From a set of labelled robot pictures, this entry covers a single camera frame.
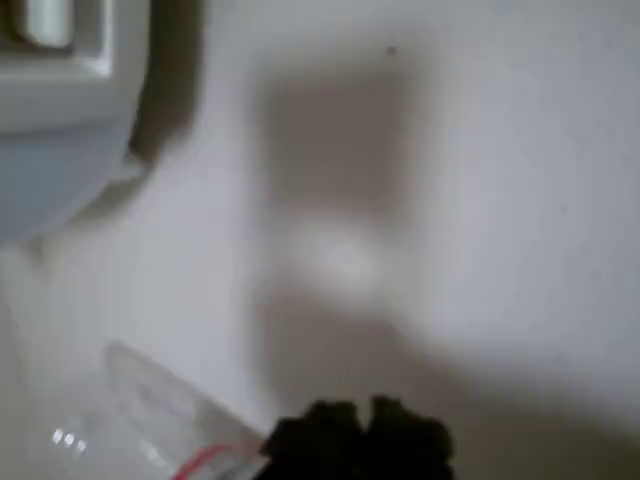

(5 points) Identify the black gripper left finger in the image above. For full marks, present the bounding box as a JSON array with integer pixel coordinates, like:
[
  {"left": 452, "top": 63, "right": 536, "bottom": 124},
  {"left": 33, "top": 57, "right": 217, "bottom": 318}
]
[{"left": 258, "top": 399, "right": 372, "bottom": 480}]

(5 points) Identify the clear plastic water bottle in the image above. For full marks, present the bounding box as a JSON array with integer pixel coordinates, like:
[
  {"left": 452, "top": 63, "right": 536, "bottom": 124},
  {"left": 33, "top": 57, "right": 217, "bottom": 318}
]
[{"left": 49, "top": 339, "right": 271, "bottom": 480}]

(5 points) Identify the white plastic container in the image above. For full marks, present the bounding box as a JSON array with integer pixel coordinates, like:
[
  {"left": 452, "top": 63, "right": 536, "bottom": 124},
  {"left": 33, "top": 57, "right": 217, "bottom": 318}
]
[{"left": 0, "top": 0, "right": 151, "bottom": 241}]

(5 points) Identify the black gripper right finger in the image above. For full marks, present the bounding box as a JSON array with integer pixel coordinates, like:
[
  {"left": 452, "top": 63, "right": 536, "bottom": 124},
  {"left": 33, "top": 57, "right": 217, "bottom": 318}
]
[{"left": 367, "top": 394, "right": 457, "bottom": 480}]

